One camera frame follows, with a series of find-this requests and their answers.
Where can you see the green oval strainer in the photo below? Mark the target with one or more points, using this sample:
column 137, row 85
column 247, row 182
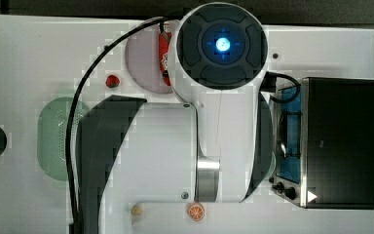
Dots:
column 52, row 124

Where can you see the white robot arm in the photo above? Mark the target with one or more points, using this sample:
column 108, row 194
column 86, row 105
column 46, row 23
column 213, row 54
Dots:
column 205, row 147

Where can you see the grey round plate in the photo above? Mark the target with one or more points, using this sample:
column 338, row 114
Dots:
column 142, row 61

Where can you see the red strawberry toy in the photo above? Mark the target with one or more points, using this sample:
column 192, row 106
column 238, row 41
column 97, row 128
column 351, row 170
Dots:
column 112, row 81

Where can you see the orange slice toy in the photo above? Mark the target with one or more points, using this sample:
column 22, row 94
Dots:
column 196, row 211

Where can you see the peeled banana toy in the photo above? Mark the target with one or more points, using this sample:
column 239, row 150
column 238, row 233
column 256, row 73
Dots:
column 136, row 210

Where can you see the black toaster oven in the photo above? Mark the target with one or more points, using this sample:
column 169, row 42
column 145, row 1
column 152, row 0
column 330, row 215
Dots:
column 324, row 144

